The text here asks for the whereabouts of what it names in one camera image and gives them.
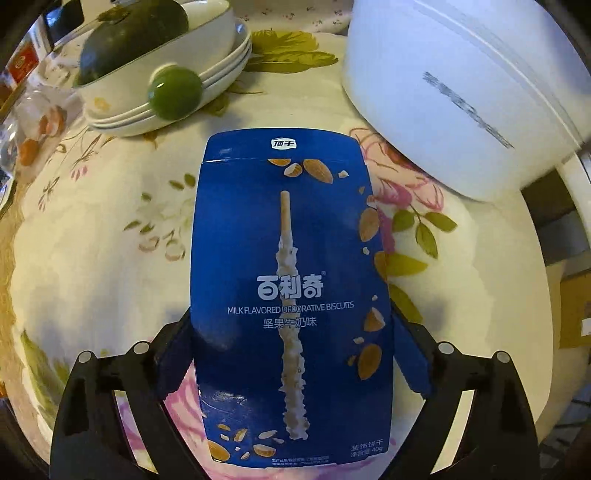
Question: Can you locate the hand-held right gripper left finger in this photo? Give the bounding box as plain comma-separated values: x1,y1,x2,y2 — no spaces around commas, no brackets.
51,316,206,480

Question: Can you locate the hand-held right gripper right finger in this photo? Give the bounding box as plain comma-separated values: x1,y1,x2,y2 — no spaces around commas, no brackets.
392,318,541,480

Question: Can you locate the blue biscuit box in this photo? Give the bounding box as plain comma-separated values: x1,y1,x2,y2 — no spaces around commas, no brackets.
190,130,393,468

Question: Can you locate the pink floral tablecloth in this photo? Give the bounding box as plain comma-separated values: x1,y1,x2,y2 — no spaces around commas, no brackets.
0,28,564,480

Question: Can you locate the cardboard box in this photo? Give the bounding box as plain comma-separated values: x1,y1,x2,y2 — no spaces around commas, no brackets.
547,263,591,352

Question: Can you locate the cream plate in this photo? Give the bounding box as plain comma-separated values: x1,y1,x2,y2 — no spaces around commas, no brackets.
88,37,254,138
85,18,252,127

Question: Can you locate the mandarin orange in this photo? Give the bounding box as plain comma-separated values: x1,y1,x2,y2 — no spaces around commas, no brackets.
17,138,41,166
39,107,66,138

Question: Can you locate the white electric pot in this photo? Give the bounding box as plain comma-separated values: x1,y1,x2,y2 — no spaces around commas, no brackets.
341,0,591,217

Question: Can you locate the cream ceramic bowl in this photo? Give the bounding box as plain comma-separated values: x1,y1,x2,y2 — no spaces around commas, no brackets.
74,0,237,107

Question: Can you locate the green pumpkin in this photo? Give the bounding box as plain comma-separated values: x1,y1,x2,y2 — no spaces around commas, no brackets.
74,0,191,86

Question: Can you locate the red tea box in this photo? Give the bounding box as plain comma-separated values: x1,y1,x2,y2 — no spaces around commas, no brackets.
7,44,40,84

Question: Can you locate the lilac floral cloth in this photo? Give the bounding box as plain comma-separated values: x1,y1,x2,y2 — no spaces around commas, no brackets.
231,0,356,35

